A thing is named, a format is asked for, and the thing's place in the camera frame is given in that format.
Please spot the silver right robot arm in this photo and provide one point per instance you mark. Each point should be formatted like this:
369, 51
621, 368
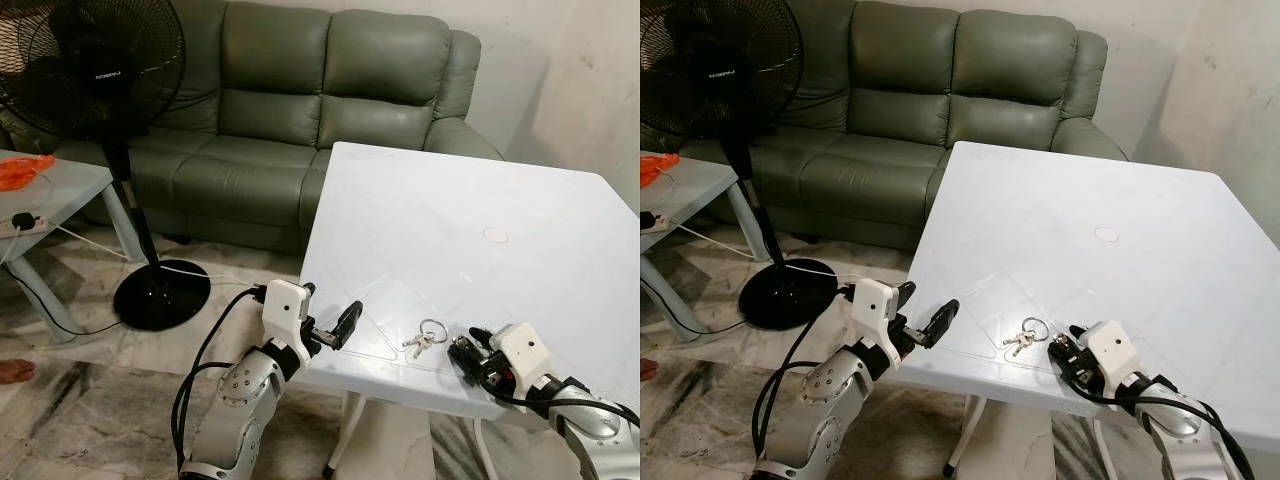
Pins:
1190, 432
600, 432

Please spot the person's bare foot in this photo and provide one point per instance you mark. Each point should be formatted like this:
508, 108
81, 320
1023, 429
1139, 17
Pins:
15, 372
648, 370

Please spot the round white table cap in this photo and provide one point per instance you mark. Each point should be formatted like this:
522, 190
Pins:
1106, 234

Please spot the orange cloth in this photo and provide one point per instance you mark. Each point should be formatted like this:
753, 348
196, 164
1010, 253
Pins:
655, 170
20, 172

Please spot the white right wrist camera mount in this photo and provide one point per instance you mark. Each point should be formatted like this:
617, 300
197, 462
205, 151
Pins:
520, 350
1112, 348

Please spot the black plug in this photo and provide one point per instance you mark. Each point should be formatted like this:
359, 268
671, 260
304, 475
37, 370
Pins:
22, 219

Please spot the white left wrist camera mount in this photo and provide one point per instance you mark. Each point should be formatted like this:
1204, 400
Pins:
285, 305
875, 300

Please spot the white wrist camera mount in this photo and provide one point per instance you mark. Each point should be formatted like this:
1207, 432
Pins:
520, 350
875, 300
1112, 348
285, 305

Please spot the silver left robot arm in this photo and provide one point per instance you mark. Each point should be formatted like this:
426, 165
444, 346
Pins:
240, 400
830, 392

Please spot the white power strip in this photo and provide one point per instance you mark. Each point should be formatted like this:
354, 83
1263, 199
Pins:
652, 223
38, 227

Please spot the grey side table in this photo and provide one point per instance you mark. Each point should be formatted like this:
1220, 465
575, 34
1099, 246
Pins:
60, 185
690, 185

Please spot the grey-green leather sofa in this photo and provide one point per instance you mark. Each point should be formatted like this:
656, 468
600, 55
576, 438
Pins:
900, 120
280, 120

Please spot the black standing fan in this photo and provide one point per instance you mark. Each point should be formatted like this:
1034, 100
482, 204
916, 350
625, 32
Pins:
790, 300
160, 300

